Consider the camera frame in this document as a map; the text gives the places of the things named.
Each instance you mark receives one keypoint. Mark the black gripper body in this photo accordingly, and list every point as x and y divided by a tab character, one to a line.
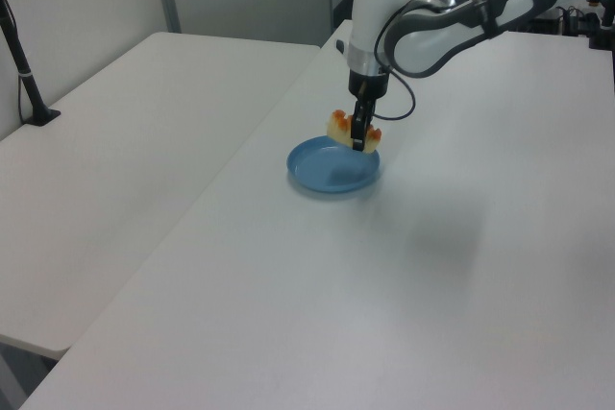
367	86

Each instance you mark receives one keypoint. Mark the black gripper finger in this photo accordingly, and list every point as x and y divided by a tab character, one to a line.
371	112
358	134

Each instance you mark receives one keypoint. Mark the bread with orange topping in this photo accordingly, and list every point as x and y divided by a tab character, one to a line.
338	129

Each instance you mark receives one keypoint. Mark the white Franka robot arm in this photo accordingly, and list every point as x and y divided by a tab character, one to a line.
432	40

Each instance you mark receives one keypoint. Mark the blue oval plate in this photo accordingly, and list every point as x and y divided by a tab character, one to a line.
327	172

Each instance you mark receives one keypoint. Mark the black electronics box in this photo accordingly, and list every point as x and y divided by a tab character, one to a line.
552	21

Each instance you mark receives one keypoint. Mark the white side table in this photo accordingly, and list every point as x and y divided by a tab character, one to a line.
120	165

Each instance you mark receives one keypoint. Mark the black clamp mount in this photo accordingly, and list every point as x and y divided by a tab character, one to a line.
600	35

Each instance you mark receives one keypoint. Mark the black camera stand pole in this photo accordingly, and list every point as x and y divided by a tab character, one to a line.
45	117

